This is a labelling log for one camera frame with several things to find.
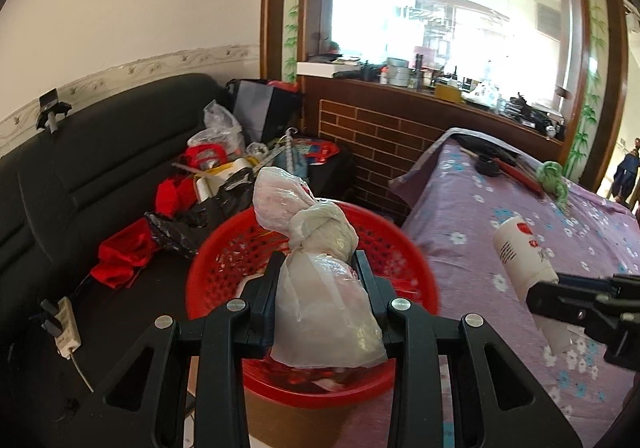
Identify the black clamp holder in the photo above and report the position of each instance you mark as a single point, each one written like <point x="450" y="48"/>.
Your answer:
<point x="52" y="110"/>

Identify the white power strip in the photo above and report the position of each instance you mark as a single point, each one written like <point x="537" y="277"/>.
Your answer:
<point x="64" y="330"/>

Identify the red flat pouch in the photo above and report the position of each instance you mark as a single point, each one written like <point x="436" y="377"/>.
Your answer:
<point x="520" y="175"/>

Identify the red printed bag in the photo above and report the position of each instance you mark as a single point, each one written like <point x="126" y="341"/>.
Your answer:
<point x="317" y="151"/>

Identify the knotted white plastic bag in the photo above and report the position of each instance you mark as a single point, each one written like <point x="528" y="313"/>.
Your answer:
<point x="320" y="298"/>

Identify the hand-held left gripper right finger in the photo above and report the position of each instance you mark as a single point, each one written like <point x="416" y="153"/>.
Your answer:
<point x="367" y="288"/>

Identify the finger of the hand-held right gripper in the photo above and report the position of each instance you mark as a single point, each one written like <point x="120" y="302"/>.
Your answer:
<point x="585" y="280"/>
<point x="560" y="305"/>

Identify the black flat pouch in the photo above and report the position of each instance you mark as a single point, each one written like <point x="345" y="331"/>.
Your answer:
<point x="492" y="150"/>

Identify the bamboo wall painting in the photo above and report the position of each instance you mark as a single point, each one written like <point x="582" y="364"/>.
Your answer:
<point x="291" y="2"/>
<point x="587" y="77"/>

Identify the black plastic bag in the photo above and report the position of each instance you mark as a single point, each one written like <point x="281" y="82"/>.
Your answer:
<point x="200" y="223"/>

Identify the red plastic basket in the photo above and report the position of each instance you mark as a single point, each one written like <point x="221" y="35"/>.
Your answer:
<point x="220" y="248"/>

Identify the cardboard box on counter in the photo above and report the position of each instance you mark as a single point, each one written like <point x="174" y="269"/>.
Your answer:
<point x="447" y="91"/>

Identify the white red tube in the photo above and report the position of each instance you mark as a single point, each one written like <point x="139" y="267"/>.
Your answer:
<point x="522" y="258"/>

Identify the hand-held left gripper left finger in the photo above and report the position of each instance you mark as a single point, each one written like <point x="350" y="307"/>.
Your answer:
<point x="272" y="298"/>

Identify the small black case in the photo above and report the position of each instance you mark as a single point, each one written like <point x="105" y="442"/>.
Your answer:
<point x="487" y="165"/>

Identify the black shopping bag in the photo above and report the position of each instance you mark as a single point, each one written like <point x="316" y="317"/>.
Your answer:
<point x="265" y="107"/>

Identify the red cloth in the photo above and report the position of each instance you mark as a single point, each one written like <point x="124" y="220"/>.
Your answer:
<point x="175" y="195"/>
<point x="122" y="255"/>

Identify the black sofa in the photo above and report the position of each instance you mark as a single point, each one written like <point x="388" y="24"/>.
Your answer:
<point x="75" y="188"/>

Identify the green knitted cloth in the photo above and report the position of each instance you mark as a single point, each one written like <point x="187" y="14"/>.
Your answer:
<point x="555" y="183"/>

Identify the brick pattern wooden counter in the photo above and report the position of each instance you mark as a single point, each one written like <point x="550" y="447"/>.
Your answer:
<point x="380" y="137"/>

